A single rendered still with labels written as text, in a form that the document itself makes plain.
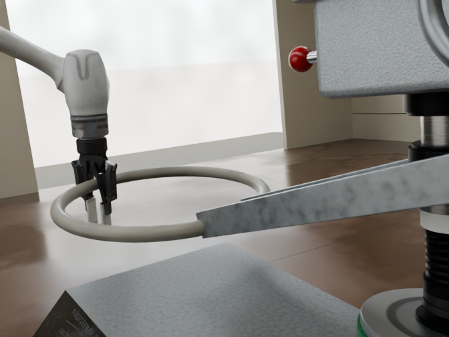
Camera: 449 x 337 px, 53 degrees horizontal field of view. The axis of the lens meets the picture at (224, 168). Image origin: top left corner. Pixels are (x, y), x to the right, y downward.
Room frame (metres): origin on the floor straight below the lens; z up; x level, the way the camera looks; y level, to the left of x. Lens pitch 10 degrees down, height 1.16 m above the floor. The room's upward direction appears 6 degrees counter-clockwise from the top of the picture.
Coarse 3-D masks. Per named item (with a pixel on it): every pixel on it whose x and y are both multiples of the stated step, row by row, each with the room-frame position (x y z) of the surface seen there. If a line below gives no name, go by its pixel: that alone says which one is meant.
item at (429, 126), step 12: (420, 120) 0.50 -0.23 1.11; (432, 120) 0.48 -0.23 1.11; (444, 120) 0.47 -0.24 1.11; (432, 132) 0.48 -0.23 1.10; (444, 132) 0.47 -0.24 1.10; (420, 144) 0.50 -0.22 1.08; (432, 144) 0.48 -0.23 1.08; (444, 144) 0.47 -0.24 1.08; (408, 156) 0.51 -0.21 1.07; (420, 156) 0.48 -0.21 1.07; (432, 156) 0.47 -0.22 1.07
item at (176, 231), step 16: (128, 176) 1.19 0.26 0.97; (144, 176) 1.21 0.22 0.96; (160, 176) 1.22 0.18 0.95; (176, 176) 1.22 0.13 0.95; (192, 176) 1.22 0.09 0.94; (208, 176) 1.20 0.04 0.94; (224, 176) 1.16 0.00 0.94; (240, 176) 1.12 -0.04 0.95; (64, 192) 1.02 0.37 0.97; (80, 192) 1.06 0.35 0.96; (64, 208) 0.93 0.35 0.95; (64, 224) 0.83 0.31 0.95; (80, 224) 0.81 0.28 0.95; (96, 224) 0.80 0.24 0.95; (176, 224) 0.78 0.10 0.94; (192, 224) 0.78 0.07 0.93; (112, 240) 0.77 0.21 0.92; (128, 240) 0.76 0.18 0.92; (144, 240) 0.76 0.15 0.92; (160, 240) 0.76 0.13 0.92
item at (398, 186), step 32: (416, 160) 0.47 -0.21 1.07; (448, 160) 0.44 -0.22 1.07; (288, 192) 0.61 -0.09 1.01; (320, 192) 0.57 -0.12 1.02; (352, 192) 0.53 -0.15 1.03; (384, 192) 0.50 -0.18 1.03; (416, 192) 0.47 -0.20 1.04; (448, 192) 0.44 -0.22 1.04; (224, 224) 0.73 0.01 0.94; (256, 224) 0.67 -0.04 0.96; (288, 224) 0.62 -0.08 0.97
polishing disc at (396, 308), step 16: (416, 288) 0.60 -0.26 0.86; (368, 304) 0.55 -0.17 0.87; (384, 304) 0.55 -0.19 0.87; (400, 304) 0.54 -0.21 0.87; (416, 304) 0.54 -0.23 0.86; (368, 320) 0.50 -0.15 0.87; (384, 320) 0.50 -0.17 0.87; (400, 320) 0.50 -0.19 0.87; (416, 320) 0.50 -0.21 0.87; (368, 336) 0.48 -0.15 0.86; (384, 336) 0.46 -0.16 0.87; (400, 336) 0.46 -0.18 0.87; (416, 336) 0.46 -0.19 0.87; (432, 336) 0.46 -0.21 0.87; (448, 336) 0.46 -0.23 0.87
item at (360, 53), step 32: (320, 0) 0.49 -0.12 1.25; (352, 0) 0.46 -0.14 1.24; (384, 0) 0.44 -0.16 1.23; (448, 0) 0.39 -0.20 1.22; (320, 32) 0.50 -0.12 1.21; (352, 32) 0.46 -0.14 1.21; (384, 32) 0.44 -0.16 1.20; (416, 32) 0.41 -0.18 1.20; (320, 64) 0.50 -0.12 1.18; (352, 64) 0.47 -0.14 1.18; (384, 64) 0.44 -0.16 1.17; (416, 64) 0.41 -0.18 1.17; (352, 96) 0.48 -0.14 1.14; (416, 96) 0.48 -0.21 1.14; (448, 96) 0.45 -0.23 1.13
